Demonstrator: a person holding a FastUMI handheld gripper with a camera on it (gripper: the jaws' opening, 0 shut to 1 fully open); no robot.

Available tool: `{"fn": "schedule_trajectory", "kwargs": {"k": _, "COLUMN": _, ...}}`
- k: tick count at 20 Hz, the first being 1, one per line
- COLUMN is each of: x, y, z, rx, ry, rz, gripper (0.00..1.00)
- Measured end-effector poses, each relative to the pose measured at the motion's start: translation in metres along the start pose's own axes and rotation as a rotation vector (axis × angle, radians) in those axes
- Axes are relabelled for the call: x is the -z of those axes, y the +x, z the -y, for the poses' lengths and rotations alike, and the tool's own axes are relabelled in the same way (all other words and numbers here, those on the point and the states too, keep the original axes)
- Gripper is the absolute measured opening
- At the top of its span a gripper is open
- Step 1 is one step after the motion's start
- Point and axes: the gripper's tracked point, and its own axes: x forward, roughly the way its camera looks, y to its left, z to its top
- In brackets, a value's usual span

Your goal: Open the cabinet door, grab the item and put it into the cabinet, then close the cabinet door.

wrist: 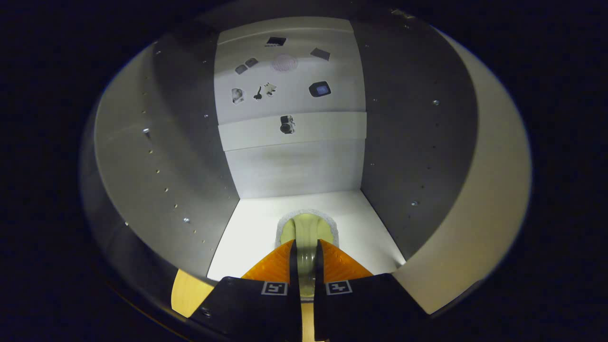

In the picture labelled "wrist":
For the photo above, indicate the white cabinet shelf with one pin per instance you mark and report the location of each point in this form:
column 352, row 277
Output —
column 327, row 127

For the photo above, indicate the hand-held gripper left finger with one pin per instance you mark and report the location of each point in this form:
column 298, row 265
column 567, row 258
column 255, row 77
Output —
column 256, row 313

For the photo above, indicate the pale green speckled cup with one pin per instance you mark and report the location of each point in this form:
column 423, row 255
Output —
column 307, row 228

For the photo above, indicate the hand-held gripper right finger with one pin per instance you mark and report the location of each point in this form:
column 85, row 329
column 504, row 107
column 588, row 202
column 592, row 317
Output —
column 365, row 313

